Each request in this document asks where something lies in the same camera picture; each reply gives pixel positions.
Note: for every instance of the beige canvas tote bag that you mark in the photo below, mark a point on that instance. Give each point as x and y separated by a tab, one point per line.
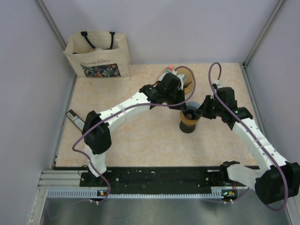
99	54

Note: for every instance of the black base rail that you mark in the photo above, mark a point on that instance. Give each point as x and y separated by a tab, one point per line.
165	180

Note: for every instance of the pink detergent bottle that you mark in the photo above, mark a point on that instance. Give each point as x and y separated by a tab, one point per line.
168	69

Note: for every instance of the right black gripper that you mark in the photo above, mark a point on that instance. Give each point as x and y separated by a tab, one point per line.
203	110

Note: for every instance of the brown paper coffee filter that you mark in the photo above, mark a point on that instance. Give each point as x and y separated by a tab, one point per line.
185	74

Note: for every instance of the dark carafe with red lid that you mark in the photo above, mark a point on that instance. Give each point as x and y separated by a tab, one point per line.
186	128

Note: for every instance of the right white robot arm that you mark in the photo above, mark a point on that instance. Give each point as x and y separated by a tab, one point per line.
276	178

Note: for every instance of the small black barcode box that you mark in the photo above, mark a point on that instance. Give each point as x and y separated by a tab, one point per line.
75	119

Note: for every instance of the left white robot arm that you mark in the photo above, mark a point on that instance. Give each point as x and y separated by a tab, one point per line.
98	127

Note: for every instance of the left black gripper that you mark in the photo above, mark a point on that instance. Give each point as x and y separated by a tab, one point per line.
180	92

